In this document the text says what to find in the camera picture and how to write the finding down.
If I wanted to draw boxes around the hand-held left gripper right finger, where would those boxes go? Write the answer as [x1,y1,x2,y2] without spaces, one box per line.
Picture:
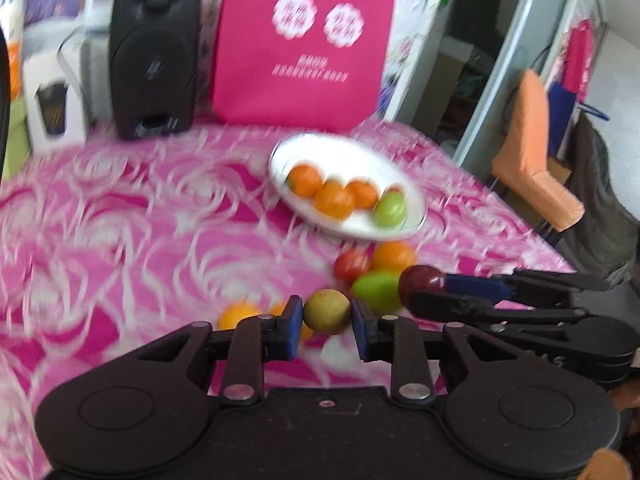
[352,299,531,407]

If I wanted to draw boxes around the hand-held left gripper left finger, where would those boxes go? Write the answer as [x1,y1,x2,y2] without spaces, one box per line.
[125,296,304,407]

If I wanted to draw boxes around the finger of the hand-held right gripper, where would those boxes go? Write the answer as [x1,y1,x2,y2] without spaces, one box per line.
[406,291,589,329]
[442,268,612,307]

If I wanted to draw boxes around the dark red apple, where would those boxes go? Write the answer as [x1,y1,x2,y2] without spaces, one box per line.
[398,265,447,303]

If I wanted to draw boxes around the small yellow-green fruit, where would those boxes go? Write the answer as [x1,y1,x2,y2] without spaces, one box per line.
[302,288,352,335]

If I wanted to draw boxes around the small yellow orange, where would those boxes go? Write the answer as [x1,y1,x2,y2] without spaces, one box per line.
[218,301,263,331]

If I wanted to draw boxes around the large green apple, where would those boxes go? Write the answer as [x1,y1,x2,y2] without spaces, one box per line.
[374,192,407,228]

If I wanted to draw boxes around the white plate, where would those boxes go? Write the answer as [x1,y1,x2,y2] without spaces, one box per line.
[268,132,427,241]

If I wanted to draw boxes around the person's left hand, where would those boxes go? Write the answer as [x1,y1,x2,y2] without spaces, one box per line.
[584,447,634,480]

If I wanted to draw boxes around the chair with orange cover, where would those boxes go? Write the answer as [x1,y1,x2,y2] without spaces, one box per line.
[490,69,586,241]

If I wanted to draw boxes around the dark jacket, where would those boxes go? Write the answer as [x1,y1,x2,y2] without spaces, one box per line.
[560,110,640,281]

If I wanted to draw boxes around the pink rose tablecloth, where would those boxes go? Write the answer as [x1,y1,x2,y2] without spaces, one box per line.
[0,120,576,461]

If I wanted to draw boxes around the blue hanging bag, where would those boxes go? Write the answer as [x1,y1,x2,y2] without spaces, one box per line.
[547,82,581,158]

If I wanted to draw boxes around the pink tote bag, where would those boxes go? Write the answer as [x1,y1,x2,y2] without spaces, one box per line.
[210,0,401,131]

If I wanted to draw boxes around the pink hanging bag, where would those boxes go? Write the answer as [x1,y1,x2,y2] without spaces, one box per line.
[562,19,596,98]

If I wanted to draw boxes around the black speaker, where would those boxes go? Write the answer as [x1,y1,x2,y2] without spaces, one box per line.
[109,0,201,141]

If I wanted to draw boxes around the white box with cup picture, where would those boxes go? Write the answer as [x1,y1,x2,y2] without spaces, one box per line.
[22,55,89,154]

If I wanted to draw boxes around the green box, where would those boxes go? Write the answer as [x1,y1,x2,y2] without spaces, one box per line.
[2,95,29,181]

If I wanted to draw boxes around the white door frame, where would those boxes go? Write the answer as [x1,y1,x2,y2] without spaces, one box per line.
[452,0,576,178]

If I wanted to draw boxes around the floral wall sticker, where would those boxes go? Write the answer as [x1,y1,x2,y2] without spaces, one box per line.
[380,0,458,117]

